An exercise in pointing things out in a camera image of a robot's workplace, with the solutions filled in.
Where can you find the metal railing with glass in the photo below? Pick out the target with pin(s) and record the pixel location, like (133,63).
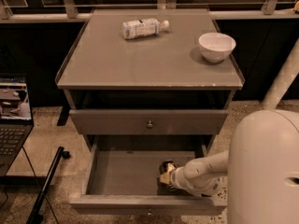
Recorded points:
(54,10)

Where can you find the closed grey top drawer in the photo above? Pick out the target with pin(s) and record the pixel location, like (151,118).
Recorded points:
(148,121)

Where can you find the open grey middle drawer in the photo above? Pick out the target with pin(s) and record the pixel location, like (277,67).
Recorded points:
(123,177)

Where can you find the black stand leg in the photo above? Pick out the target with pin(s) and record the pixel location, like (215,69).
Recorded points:
(35,217)

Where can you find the white plastic bottle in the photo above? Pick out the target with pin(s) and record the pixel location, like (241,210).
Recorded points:
(143,28)

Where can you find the white ceramic bowl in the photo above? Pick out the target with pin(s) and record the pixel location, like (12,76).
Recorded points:
(216,47)

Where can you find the grey drawer cabinet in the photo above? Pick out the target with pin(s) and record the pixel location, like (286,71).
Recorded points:
(164,71)

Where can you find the crushed orange soda can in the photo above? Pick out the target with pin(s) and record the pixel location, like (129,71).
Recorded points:
(167,166)

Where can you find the black laptop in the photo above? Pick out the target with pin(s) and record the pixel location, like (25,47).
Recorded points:
(16,118)

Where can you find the white diagonal pole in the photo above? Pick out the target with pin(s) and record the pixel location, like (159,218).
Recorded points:
(285,77)

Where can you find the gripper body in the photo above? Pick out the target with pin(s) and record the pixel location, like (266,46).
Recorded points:
(176,178)

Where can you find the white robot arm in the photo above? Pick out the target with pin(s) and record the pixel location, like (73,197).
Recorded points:
(262,166)

